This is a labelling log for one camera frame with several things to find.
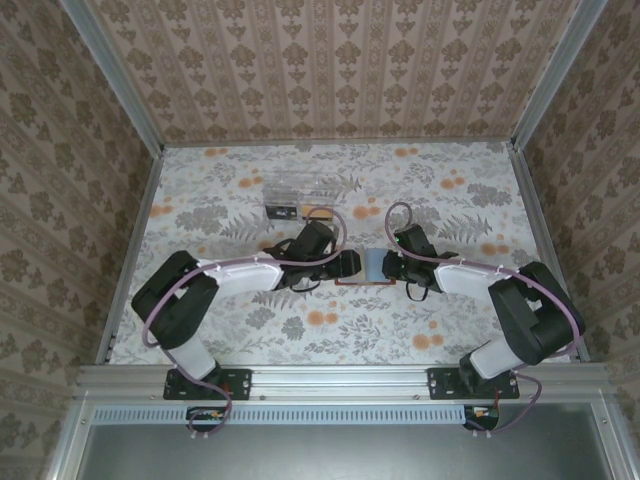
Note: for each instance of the grey metal panel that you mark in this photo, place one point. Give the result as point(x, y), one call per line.
point(340, 452)

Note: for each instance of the aluminium frame rail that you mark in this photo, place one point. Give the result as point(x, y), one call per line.
point(340, 380)

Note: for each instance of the black card with white print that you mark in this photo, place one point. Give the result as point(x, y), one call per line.
point(281, 212)

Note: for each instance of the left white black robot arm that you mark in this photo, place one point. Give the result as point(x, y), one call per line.
point(170, 310)

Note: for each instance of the aluminium side rail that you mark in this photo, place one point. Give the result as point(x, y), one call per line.
point(135, 240)
point(545, 240)

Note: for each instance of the aluminium frame post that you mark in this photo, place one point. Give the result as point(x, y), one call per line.
point(552, 75)
point(117, 80)

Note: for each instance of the clear acrylic box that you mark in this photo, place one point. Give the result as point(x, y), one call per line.
point(300, 190)

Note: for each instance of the orange card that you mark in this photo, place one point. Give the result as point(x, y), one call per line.
point(306, 212)

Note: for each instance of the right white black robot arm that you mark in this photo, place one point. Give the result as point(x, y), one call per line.
point(530, 315)

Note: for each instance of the brown leather card holder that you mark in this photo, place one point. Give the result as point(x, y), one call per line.
point(350, 282)

